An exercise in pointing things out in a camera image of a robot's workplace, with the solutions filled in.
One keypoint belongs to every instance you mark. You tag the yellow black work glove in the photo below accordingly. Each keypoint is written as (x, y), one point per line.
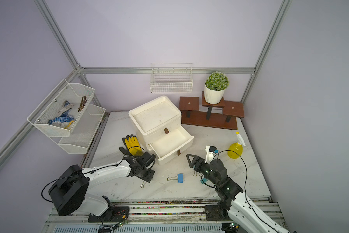
(131, 146)

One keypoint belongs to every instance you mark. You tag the white mesh upper bin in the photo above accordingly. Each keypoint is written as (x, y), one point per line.
(48, 109)

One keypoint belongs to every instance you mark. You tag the white drawer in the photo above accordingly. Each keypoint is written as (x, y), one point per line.
(171, 145)

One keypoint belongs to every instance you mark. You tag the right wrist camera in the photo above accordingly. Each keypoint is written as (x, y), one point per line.
(211, 152)

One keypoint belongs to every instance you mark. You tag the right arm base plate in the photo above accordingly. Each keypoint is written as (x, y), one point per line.
(217, 212)

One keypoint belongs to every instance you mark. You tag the green plant in white pot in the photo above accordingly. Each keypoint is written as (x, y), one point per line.
(215, 86)

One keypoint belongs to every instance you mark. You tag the brown wooden stepped shelf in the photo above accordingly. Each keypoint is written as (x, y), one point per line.
(196, 111)

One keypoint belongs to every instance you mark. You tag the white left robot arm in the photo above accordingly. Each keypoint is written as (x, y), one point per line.
(70, 193)

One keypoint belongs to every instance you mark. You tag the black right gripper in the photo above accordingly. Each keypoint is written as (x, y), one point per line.
(197, 159)

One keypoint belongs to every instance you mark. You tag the white three-drawer cabinet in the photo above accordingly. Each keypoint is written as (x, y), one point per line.
(154, 119)

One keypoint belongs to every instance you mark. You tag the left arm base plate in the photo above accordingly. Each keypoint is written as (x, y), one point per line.
(112, 214)

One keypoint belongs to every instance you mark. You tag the white mesh lower bin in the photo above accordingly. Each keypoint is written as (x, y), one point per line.
(81, 137)

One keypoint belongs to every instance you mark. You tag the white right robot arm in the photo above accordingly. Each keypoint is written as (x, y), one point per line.
(234, 203)

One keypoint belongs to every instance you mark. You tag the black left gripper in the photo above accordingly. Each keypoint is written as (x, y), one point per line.
(149, 176)

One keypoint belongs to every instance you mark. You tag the white mesh bin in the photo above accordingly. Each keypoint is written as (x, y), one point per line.
(48, 109)
(81, 137)

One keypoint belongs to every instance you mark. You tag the yellow spray bottle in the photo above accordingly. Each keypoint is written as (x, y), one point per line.
(236, 149)

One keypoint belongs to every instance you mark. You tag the blue white cloth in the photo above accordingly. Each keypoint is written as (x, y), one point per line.
(64, 119)

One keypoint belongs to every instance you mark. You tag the brown wooden clothespins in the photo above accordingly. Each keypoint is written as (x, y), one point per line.
(82, 103)

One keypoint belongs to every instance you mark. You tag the white wire wall basket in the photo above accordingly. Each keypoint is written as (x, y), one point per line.
(171, 78)

